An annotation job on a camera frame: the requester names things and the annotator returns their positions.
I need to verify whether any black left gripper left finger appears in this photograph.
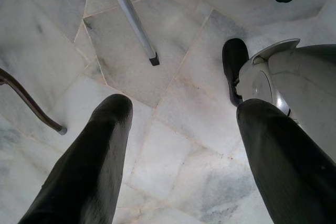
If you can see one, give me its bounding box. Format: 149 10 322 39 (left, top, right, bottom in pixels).
19 93 133 224

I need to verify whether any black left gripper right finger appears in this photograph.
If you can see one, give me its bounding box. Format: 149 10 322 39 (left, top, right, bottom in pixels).
237 99 336 224

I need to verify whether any marble-pattern folding table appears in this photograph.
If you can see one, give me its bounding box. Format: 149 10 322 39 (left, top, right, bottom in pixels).
0 68 68 136

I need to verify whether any black robot left foot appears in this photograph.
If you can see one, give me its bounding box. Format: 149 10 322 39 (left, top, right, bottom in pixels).
222 38 250 107

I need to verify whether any silver metal clothes rack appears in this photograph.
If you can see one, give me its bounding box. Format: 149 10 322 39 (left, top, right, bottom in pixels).
101 0 160 67

